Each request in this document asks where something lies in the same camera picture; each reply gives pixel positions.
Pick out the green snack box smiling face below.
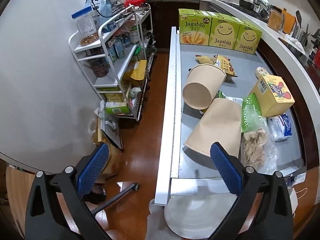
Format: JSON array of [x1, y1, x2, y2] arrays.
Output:
[[208, 12, 241, 50], [234, 21, 262, 55]]

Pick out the yellow cartoon mouse box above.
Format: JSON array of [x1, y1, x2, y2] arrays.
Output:
[[247, 74, 295, 117]]

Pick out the black chair base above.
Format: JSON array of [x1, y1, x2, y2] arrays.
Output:
[[81, 182, 140, 215]]

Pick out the grey cutlery holder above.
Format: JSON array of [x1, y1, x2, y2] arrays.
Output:
[[291, 25, 308, 46]]

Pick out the zip bag of nuts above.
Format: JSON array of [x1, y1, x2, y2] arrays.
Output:
[[72, 7, 100, 47]]

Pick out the yellow envelope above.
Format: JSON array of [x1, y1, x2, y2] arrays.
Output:
[[129, 60, 147, 87]]

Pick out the crumpled yellow snack bag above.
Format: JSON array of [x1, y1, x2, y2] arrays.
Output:
[[195, 55, 218, 67]]

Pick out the white green packet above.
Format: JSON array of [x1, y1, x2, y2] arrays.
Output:
[[217, 91, 243, 106]]

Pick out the green clear snack bag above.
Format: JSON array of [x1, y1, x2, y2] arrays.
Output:
[[240, 92, 278, 174]]

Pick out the blue pouch bag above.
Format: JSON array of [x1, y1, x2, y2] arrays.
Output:
[[84, 0, 113, 18]]

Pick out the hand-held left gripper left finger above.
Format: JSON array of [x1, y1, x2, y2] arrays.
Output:
[[25, 143, 110, 240]]

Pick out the chrome kitchen faucet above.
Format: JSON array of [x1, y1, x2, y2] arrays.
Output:
[[253, 0, 274, 14]]

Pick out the crumpled beige wrapper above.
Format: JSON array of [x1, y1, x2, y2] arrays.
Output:
[[255, 67, 268, 79]]

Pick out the white kitchen counter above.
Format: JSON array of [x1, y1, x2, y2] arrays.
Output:
[[145, 0, 320, 110]]

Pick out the kraft paper cup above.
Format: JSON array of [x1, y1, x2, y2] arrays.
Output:
[[184, 98, 242, 158], [182, 64, 227, 110]]

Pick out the orange cutting boards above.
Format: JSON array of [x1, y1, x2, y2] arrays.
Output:
[[267, 8, 296, 34]]

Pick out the yellow snack packet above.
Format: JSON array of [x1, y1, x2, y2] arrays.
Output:
[[214, 54, 238, 77]]

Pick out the white plastic bin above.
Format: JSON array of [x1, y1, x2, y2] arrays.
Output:
[[164, 194, 241, 239]]

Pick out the grey aluminium-framed table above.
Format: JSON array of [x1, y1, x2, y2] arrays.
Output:
[[154, 26, 307, 205]]

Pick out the white metal storage cart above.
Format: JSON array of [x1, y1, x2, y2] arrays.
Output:
[[69, 4, 154, 122]]

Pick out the white blue tissue pack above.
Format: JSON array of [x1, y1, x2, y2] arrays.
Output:
[[268, 114, 293, 142]]

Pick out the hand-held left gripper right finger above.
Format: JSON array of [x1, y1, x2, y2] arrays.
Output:
[[207, 142, 293, 240]]

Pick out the green snack box fries print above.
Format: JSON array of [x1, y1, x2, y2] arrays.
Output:
[[178, 9, 212, 47]]

